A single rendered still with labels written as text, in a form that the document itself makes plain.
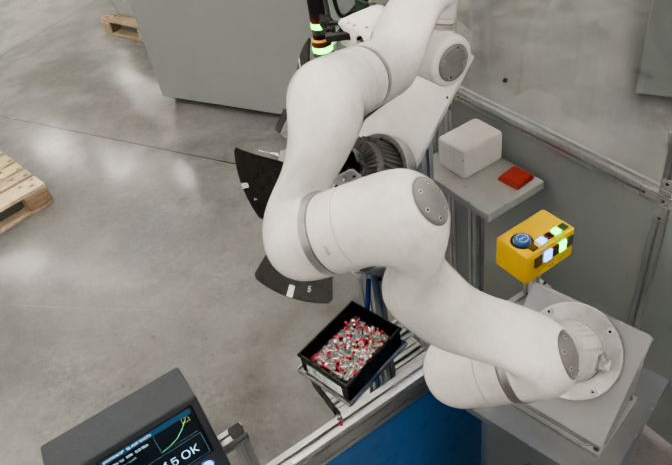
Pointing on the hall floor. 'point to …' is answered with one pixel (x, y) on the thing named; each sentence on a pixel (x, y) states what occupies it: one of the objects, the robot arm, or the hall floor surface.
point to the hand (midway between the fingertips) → (342, 15)
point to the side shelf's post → (476, 250)
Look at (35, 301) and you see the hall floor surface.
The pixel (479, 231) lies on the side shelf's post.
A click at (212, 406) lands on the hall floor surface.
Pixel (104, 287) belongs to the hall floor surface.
